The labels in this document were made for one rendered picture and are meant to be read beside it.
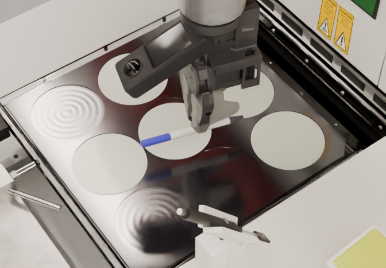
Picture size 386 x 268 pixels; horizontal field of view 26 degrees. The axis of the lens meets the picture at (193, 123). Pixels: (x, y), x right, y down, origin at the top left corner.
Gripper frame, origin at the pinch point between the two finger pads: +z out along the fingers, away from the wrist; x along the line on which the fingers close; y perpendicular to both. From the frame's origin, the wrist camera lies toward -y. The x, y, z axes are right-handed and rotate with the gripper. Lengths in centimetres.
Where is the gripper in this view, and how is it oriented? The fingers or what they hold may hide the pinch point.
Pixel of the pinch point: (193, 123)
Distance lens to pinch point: 107.7
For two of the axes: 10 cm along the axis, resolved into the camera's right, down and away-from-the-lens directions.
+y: 9.4, -2.5, 2.1
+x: -3.3, -7.4, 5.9
